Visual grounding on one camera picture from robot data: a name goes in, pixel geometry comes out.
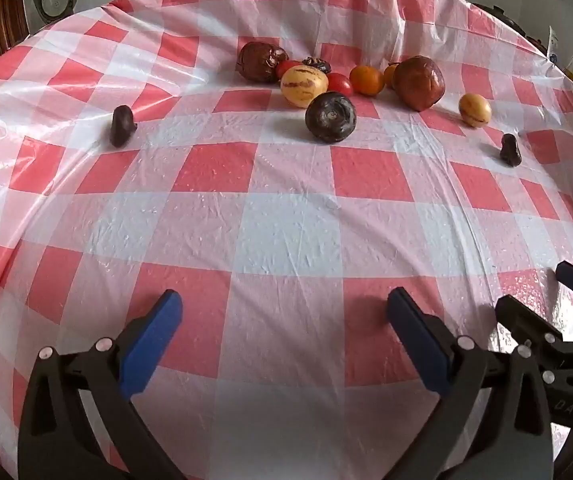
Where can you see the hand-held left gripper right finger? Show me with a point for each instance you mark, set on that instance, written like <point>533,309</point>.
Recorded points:
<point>419,345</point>

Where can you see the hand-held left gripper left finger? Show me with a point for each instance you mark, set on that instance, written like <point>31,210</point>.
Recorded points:
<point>154,345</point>

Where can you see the dark purple mangosteen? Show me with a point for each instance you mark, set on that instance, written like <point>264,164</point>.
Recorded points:
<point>330,117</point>

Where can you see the large smooth brown fruit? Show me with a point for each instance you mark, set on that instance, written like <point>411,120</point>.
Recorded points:
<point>419,82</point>

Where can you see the large yellow striped pepino melon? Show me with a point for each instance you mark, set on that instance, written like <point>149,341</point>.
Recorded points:
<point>304,86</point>

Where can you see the small dark purple fruit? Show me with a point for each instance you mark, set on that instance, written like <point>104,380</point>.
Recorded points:
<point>509,150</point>
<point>121,125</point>

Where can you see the red white checked tablecloth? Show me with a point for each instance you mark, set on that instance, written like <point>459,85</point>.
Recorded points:
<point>286,240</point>

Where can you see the small yellow pepino melon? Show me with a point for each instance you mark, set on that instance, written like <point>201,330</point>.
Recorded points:
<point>474,109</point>

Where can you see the white bottle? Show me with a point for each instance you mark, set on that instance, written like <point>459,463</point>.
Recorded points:
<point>552,42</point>

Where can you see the small orange tangerine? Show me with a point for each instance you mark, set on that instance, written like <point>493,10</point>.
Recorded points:
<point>390,76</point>

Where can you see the red cherry tomato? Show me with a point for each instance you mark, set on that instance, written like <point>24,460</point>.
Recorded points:
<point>341,84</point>

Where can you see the black wok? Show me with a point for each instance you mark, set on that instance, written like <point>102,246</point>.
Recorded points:
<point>505,16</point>

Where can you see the small dark dried fruit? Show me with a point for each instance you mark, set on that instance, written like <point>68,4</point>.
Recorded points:
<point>318,64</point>

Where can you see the wrinkled brown round fruit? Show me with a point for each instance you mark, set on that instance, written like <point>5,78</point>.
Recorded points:
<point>261,61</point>

